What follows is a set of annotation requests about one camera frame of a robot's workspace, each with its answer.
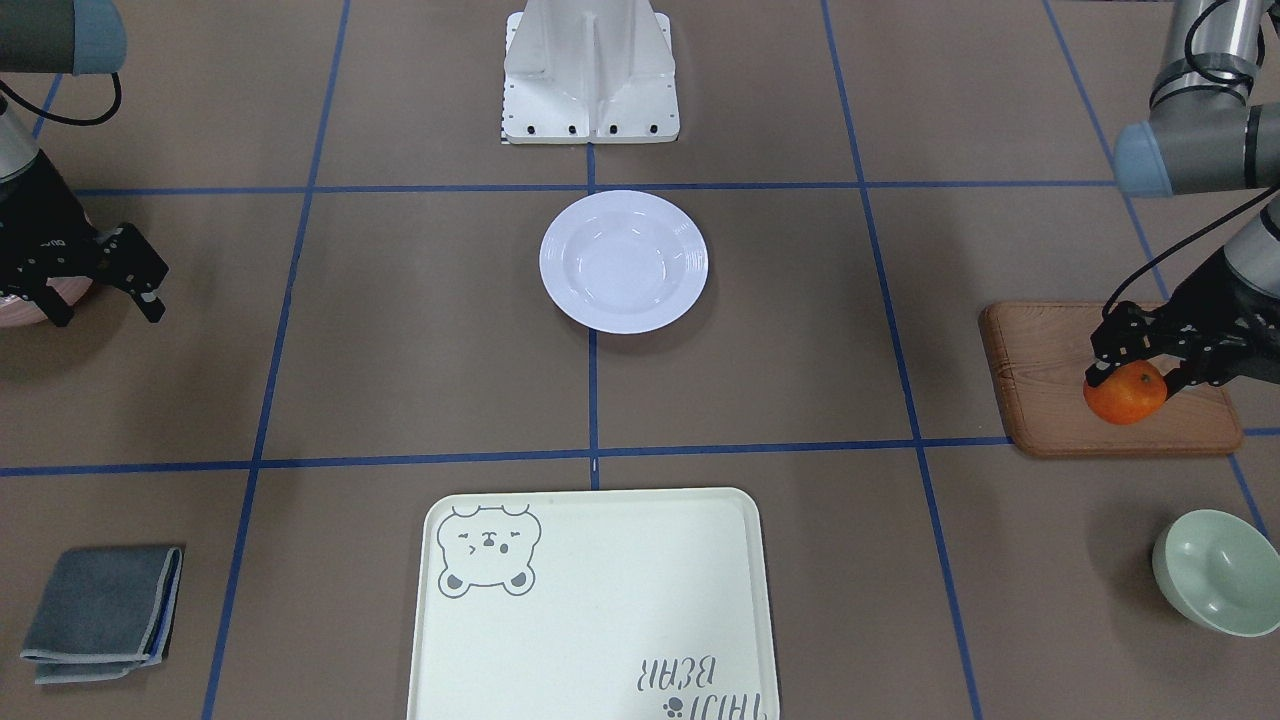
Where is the cream bear serving tray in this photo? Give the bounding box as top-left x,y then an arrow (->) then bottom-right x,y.
406,487 -> 782,719

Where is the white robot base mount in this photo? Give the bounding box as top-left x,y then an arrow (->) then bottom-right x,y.
500,1 -> 681,145

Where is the folded grey cloth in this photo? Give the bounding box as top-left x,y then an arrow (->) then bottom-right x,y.
20,544 -> 186,685

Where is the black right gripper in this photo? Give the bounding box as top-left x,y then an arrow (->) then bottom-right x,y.
1,151 -> 169,328

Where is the orange mandarin fruit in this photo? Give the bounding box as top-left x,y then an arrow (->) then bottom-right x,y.
1082,360 -> 1169,427

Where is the mint green bowl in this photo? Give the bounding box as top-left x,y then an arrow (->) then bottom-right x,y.
1151,509 -> 1279,638

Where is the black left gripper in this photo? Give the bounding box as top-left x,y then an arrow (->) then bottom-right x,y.
1085,250 -> 1279,400

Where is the white round plate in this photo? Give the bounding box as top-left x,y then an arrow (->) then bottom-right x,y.
538,190 -> 710,334

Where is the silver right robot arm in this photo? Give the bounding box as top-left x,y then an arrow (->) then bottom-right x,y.
1,1 -> 169,327

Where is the pink bowl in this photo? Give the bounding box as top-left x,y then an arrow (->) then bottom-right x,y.
1,277 -> 93,329

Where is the brown wooden cutting board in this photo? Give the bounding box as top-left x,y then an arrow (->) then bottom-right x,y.
979,301 -> 1244,457

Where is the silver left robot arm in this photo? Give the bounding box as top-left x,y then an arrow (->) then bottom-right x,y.
1085,1 -> 1279,395

